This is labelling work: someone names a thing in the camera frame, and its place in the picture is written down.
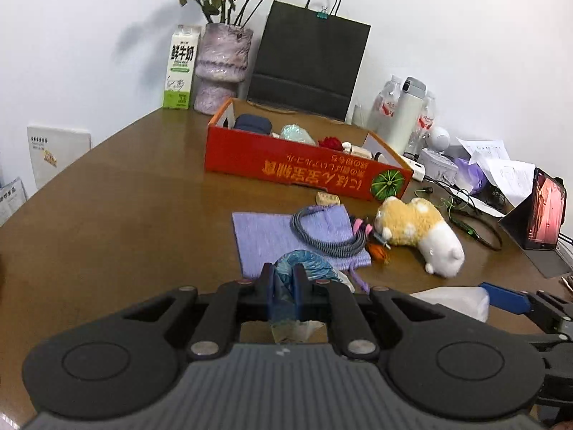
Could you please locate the small orange object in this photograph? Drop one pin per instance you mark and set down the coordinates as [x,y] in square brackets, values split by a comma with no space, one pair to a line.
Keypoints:
[379,252]

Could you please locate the white book yellow print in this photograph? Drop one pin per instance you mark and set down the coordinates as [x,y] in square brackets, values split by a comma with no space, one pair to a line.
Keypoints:
[56,152]

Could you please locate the printed magazine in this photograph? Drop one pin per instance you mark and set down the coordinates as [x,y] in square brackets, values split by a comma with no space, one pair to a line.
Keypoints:
[11,199]

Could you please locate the tablet with lit screen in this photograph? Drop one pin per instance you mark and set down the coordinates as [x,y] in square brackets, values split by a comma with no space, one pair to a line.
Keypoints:
[544,210]

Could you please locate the purple fuzzy vase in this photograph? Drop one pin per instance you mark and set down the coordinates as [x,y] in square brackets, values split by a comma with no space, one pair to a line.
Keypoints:
[221,67]

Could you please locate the white power strip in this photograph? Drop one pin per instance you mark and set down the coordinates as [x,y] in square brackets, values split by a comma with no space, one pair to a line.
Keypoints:
[414,168]

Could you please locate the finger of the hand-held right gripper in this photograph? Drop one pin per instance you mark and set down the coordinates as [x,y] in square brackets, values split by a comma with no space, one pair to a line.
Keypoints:
[503,296]

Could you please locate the white printed tin box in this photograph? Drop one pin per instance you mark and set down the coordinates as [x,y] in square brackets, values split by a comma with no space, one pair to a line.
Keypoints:
[438,165]

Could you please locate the purple tissue packet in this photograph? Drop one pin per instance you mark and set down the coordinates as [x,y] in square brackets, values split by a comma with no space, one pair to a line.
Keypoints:
[472,177]

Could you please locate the white green milk carton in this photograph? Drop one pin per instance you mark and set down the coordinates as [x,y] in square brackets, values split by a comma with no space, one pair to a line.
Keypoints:
[181,71]

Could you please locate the grey tablet stand case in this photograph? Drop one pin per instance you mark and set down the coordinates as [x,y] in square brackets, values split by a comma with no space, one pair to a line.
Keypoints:
[544,262]

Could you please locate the navy blue pouch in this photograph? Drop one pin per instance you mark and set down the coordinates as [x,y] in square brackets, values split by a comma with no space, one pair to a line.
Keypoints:
[251,124]

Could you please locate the iridescent clear plastic bag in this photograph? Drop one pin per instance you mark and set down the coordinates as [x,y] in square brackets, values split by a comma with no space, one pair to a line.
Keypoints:
[297,134]

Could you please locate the red cardboard box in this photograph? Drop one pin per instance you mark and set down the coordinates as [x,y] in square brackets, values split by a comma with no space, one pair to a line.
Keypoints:
[286,172]

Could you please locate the clear water bottle red label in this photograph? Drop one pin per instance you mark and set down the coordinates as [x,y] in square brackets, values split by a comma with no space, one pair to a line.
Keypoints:
[385,103]
[427,121]

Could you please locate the brown wooden desktop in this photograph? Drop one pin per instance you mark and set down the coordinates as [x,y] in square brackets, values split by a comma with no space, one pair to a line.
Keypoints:
[134,197]

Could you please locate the black paper bag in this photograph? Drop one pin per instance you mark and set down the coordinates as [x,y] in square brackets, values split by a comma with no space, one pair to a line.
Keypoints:
[309,62]

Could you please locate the white printed paper sheet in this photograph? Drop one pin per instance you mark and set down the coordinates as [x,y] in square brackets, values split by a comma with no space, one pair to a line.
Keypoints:
[485,148]
[510,179]

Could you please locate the yellow white plush toy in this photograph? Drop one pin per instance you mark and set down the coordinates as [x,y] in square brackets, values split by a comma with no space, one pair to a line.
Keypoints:
[421,228]

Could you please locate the purple knitted cloth pouch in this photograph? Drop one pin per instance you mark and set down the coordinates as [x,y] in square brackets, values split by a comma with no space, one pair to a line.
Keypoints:
[264,242]

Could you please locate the green binder clip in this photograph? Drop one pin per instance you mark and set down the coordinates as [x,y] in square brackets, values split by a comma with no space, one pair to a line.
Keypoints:
[321,13]

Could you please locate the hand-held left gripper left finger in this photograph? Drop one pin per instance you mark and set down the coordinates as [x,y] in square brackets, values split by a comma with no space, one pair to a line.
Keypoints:
[268,289]

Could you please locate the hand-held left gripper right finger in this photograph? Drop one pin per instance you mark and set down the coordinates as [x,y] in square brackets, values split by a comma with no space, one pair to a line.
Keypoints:
[301,289]

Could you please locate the white thermos grey lid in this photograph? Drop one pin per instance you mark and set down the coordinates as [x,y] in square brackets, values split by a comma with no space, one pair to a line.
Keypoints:
[405,116]

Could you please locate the dark red cloth flower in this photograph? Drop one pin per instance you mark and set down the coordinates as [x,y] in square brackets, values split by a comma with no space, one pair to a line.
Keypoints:
[331,142]

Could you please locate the white round speaker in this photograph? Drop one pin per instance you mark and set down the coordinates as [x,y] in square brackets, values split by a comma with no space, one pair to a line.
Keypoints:
[438,138]

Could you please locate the black neckband headset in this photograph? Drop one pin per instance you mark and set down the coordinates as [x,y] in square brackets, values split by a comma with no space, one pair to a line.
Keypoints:
[490,242]

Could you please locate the blue plastic wrapper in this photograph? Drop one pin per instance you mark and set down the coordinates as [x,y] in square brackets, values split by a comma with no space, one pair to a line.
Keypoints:
[313,265]

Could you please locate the yellowish mahjong tile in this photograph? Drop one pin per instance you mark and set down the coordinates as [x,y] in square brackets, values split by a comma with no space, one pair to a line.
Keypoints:
[327,198]

